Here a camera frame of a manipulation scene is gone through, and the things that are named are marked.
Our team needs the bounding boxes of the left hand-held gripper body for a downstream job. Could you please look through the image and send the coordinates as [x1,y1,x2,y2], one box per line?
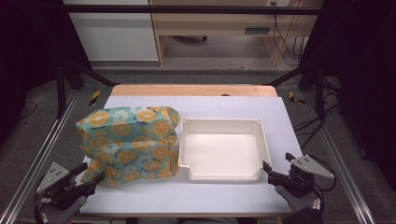
[35,161,95,210]

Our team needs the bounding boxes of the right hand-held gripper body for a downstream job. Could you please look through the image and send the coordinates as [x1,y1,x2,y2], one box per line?
[268,154,335,198]

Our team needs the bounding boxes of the teal cloth bag orange print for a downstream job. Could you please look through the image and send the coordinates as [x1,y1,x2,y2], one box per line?
[75,105,181,188]

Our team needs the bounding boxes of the white plastic tray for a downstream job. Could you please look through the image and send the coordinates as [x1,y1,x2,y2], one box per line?
[177,118,273,182]

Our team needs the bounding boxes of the person's left hand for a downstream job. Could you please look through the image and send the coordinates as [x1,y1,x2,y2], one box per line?
[38,195,89,224]

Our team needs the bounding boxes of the person's right hand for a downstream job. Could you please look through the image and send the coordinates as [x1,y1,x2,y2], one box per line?
[275,185,322,214]

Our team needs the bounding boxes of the yellow black tape piece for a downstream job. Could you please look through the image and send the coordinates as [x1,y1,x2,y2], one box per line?
[288,91,306,105]
[89,89,103,106]

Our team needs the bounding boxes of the white board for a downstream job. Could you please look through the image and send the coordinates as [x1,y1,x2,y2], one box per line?
[78,94,304,216]

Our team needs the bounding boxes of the black curtain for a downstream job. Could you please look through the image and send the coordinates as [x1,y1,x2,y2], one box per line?
[0,0,92,144]
[306,0,396,183]

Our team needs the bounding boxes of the wooden table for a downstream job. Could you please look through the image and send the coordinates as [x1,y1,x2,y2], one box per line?
[78,84,304,218]

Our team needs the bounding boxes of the white cabinet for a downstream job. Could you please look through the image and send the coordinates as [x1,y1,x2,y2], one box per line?
[63,0,160,62]

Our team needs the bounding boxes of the wooden desk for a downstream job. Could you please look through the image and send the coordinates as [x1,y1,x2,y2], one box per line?
[148,0,325,67]

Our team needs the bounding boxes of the aluminium rail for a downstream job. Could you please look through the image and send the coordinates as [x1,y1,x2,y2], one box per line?
[303,91,376,224]
[0,90,79,224]

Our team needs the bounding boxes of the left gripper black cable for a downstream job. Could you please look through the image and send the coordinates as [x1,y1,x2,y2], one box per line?
[32,199,42,223]

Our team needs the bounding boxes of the black floor cable bundle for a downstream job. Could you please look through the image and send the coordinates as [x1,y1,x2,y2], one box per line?
[293,75,342,151]

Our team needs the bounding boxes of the black diagonal frame strut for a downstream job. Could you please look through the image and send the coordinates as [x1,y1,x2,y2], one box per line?
[55,60,119,119]
[263,58,327,121]

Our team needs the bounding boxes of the hanging black cables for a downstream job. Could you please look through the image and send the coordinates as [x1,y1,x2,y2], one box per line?
[271,1,308,67]

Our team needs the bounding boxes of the black horizontal frame bar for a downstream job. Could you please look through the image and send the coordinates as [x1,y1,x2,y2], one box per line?
[61,4,322,16]

